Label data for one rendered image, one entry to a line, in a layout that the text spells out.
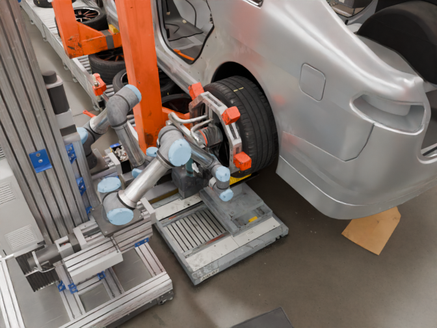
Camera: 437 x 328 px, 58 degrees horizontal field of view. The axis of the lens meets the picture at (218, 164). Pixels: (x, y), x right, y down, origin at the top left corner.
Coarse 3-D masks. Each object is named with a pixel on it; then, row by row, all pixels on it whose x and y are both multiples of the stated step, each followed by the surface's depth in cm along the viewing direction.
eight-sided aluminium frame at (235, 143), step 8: (200, 96) 250; (208, 96) 250; (192, 104) 265; (200, 104) 266; (208, 104) 245; (216, 104) 245; (192, 112) 271; (216, 112) 239; (224, 128) 238; (232, 128) 238; (232, 136) 236; (232, 144) 236; (240, 144) 239; (208, 152) 283; (232, 152) 240; (232, 160) 244; (232, 168) 248
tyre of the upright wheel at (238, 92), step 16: (224, 80) 255; (240, 80) 251; (224, 96) 241; (240, 96) 239; (256, 96) 242; (240, 112) 235; (256, 112) 238; (240, 128) 239; (256, 128) 237; (272, 128) 243; (256, 144) 241; (272, 144) 248; (256, 160) 248; (272, 160) 260; (240, 176) 262
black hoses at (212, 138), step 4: (216, 124) 251; (208, 128) 235; (212, 128) 234; (216, 128) 235; (204, 132) 233; (208, 132) 233; (212, 132) 233; (216, 132) 235; (208, 136) 233; (212, 136) 233; (216, 136) 235; (208, 140) 232; (212, 140) 234; (216, 140) 235; (208, 144) 233; (212, 144) 233; (216, 144) 235
